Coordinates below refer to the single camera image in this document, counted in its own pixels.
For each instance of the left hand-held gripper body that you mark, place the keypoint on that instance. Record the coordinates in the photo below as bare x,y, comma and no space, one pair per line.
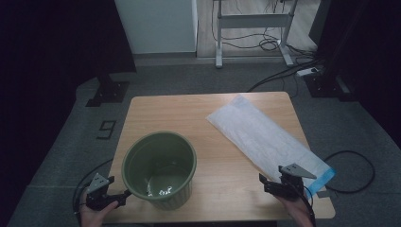
98,184

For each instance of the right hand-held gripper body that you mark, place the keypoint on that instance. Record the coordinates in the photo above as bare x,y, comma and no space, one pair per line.
291,186

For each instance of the green plastic bin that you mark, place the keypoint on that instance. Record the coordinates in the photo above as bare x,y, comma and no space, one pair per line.
151,157

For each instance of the white plastic bag blue edge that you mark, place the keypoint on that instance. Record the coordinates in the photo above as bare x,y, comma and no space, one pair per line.
258,135

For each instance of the person's right hand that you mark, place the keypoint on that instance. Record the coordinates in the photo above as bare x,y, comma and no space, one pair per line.
298,209

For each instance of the person's left hand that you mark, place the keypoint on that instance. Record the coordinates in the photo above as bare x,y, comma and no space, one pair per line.
93,217

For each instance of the shiny small scraps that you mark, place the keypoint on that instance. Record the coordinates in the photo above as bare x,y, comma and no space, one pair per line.
164,191

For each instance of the black stand base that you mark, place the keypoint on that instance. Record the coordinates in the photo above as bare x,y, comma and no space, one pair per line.
327,86
108,91

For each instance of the white power strip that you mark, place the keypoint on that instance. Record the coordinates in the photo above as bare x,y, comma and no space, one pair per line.
306,72

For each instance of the black curtain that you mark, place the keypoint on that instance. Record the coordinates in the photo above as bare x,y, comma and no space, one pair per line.
372,47
47,47

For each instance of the white metal desk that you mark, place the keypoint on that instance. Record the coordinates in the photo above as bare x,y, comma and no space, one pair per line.
252,20

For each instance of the black upright panel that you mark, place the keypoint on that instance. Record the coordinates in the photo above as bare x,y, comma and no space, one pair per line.
320,22

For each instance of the white cabinet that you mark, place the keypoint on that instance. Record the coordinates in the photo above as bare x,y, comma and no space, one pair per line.
157,25

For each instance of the grey table bracket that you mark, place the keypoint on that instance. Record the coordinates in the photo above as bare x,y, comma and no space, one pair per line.
323,194

